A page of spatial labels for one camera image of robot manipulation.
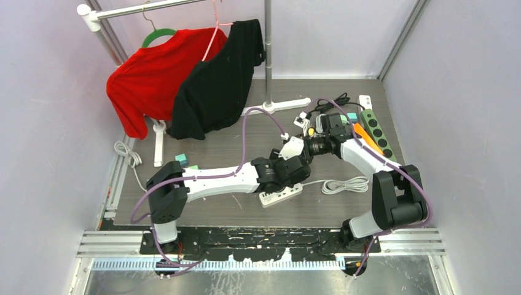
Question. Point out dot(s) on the white power strip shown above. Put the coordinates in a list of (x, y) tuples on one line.
[(365, 102), (270, 199)]

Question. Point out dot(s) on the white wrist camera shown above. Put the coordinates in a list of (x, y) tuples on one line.
[(293, 147), (302, 121)]

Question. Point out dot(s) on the green clothes hanger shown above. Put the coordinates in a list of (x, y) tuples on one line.
[(156, 33)]

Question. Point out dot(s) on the yellow adapter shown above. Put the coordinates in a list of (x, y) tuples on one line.
[(311, 132)]

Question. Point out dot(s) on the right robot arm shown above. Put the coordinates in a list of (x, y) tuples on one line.
[(398, 199)]

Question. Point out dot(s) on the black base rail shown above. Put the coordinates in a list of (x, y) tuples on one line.
[(257, 244)]

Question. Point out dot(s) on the red t-shirt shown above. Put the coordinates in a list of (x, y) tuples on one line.
[(146, 84)]

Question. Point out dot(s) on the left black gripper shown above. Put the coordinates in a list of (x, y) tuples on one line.
[(274, 157)]

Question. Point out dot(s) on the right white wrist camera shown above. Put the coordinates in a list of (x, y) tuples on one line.
[(302, 121)]

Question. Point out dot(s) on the pink clothes hanger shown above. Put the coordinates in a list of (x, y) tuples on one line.
[(218, 25)]

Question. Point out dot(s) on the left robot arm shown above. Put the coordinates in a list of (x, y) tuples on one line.
[(173, 186)]

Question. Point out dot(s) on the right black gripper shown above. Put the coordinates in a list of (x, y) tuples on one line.
[(306, 147)]

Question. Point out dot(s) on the black t-shirt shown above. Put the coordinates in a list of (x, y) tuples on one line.
[(215, 93)]

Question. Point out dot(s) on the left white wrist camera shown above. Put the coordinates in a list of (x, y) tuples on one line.
[(293, 147)]

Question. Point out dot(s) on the white clothes rack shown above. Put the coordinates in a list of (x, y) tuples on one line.
[(93, 20)]

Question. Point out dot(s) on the orange power strip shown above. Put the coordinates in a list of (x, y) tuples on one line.
[(360, 131)]

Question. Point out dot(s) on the green power strip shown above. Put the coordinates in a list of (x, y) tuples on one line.
[(374, 129)]

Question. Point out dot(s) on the teal plug adapter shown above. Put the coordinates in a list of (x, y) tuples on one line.
[(353, 117)]

